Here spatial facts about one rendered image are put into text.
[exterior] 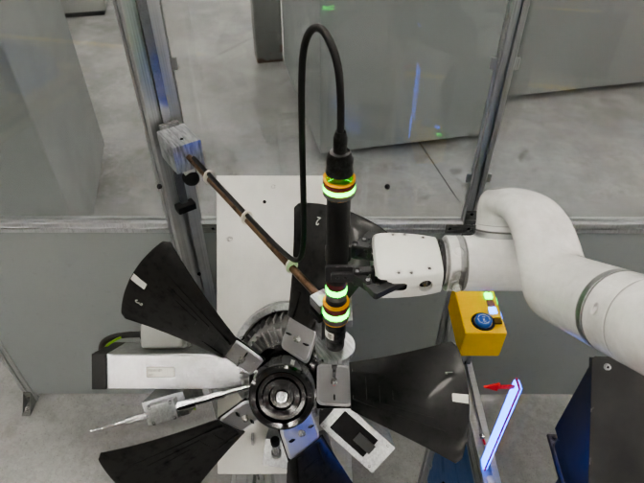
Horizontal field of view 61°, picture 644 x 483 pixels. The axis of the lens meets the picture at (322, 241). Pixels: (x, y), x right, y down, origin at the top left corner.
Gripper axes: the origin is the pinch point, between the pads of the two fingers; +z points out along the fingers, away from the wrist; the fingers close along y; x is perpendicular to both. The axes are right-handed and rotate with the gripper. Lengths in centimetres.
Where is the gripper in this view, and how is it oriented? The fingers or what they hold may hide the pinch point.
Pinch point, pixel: (338, 263)
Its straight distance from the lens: 81.8
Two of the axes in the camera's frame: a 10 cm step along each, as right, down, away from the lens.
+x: 0.0, -7.5, -6.6
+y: 0.0, -6.6, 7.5
